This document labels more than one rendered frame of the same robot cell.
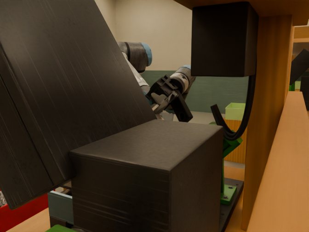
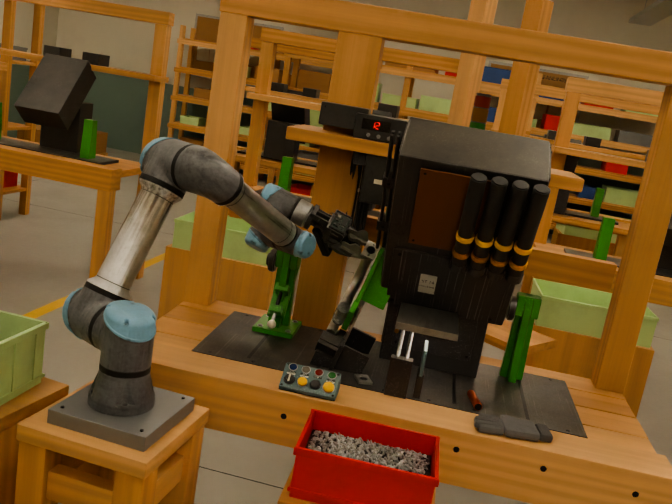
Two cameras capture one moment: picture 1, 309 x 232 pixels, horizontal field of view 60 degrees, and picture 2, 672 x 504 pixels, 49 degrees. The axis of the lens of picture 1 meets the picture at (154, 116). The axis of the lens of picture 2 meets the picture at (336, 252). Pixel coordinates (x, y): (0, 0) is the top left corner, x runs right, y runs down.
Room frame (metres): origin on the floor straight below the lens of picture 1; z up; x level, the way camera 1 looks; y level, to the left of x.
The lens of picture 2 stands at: (1.61, 1.97, 1.68)
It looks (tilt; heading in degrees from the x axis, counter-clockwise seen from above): 12 degrees down; 250
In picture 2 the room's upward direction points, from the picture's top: 10 degrees clockwise
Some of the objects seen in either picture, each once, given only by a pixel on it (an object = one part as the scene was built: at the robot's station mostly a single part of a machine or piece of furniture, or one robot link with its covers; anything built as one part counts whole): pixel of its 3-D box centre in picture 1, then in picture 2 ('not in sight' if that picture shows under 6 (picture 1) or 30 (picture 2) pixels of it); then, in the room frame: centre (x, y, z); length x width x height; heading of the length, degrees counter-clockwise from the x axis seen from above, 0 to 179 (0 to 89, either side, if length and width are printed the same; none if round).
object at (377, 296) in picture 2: not in sight; (379, 280); (0.76, 0.08, 1.17); 0.13 x 0.12 x 0.20; 153
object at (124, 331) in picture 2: not in sight; (126, 334); (1.46, 0.29, 1.05); 0.13 x 0.12 x 0.14; 121
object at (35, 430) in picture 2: not in sight; (118, 423); (1.45, 0.30, 0.83); 0.32 x 0.32 x 0.04; 56
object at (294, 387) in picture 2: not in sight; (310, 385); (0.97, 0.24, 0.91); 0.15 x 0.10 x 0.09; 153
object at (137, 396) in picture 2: not in sight; (123, 382); (1.45, 0.30, 0.93); 0.15 x 0.15 x 0.10
